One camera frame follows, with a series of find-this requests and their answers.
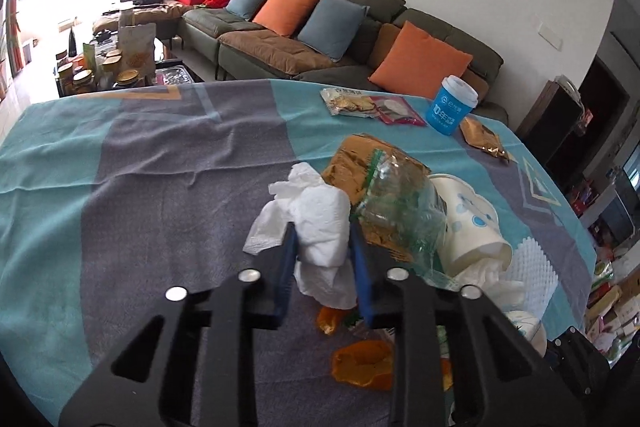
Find white tissue wad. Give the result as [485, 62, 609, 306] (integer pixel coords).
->
[450, 257, 526, 308]

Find orange cushion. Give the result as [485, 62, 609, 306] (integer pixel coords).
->
[252, 0, 323, 38]
[369, 21, 474, 94]

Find clear cracker packet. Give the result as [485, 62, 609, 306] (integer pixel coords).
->
[320, 88, 381, 118]

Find white paper cup blue dots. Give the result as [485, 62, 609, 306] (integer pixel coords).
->
[429, 173, 513, 278]

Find pile of boxes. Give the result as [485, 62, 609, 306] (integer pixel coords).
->
[570, 177, 640, 358]

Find large orange peel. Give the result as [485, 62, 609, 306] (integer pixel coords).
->
[332, 340, 396, 392]

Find white paper bowl green print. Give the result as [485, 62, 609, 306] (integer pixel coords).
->
[502, 307, 547, 358]

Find cluster of glass jars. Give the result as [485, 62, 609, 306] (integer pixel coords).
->
[55, 42, 156, 95]

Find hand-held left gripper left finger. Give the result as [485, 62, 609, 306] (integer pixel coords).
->
[59, 223, 301, 427]

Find small orange peel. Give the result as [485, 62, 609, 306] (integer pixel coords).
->
[316, 305, 351, 335]

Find gold foil wrapper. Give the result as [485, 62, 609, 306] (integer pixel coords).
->
[460, 117, 511, 165]

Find green brown sectional sofa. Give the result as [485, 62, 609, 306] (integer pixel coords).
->
[177, 0, 510, 125]

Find white foam fruit net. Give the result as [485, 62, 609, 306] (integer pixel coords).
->
[500, 236, 558, 315]

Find beige paper snack bag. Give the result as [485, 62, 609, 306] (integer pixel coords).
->
[117, 23, 157, 80]

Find silver tray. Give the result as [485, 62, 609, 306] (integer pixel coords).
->
[155, 66, 193, 85]

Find crushed clear plastic bottle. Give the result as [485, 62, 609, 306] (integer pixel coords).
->
[350, 148, 451, 288]

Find brown paper bag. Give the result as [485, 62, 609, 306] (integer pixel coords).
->
[320, 133, 432, 263]

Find brown ottoman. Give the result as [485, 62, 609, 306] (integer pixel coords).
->
[92, 2, 201, 40]

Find white tissue paper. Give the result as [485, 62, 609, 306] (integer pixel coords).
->
[243, 162, 358, 310]

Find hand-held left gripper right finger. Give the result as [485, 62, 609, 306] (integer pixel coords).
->
[348, 222, 587, 427]

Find pink snack packet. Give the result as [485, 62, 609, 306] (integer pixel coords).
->
[372, 96, 427, 126]

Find teal and grey tablecloth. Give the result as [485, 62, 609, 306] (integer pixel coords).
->
[0, 79, 598, 427]

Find white wall switch plate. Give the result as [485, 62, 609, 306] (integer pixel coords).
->
[537, 24, 563, 48]

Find blue cup white lid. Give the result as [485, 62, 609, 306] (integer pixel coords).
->
[425, 75, 479, 136]

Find dark wooden cabinet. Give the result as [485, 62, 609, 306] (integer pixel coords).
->
[515, 79, 583, 168]

